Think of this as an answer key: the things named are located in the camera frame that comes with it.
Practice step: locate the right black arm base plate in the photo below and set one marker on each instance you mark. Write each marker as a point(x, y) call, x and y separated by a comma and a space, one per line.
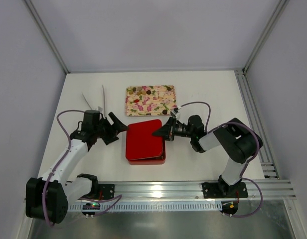
point(216, 190)

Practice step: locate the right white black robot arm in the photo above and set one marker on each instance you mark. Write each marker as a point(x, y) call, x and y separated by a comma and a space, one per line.
point(239, 142)

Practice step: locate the metal tongs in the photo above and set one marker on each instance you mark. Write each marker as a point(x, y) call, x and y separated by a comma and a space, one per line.
point(95, 99)

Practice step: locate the slotted grey cable duct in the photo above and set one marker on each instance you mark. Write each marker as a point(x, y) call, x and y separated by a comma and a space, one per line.
point(146, 206)

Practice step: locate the red chocolate box with insert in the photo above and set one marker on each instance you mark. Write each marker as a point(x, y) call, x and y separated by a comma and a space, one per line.
point(151, 161)

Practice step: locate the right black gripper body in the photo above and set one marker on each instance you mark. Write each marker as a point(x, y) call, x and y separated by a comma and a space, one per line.
point(171, 129)

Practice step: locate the red box lid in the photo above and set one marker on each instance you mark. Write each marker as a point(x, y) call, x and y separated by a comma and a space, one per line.
point(140, 144)

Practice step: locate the left aluminium frame post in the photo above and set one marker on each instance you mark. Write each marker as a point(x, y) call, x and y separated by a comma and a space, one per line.
point(45, 34)

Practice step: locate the floral rectangular tray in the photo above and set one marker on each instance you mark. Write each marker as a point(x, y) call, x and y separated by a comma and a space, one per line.
point(153, 100)

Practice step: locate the aluminium rail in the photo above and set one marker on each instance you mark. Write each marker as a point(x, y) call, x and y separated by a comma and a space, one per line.
point(192, 190)
point(265, 153)

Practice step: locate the aluminium frame post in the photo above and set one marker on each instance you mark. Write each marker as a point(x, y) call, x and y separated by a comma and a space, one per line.
point(272, 21)
point(45, 34)

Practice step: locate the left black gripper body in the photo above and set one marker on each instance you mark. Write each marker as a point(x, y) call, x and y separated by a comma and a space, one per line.
point(107, 131)

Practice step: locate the right aluminium frame post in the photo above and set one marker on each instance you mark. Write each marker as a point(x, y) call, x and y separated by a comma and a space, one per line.
point(272, 21)

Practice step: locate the aluminium right side rail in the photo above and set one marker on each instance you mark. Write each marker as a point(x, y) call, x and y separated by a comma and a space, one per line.
point(265, 153)

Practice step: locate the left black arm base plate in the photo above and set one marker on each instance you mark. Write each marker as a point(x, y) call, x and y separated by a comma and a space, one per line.
point(103, 191)

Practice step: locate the aluminium front rail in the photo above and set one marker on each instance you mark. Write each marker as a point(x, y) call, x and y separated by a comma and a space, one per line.
point(192, 190)

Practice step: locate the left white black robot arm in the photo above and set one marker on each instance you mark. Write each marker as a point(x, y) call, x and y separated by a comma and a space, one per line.
point(49, 196)

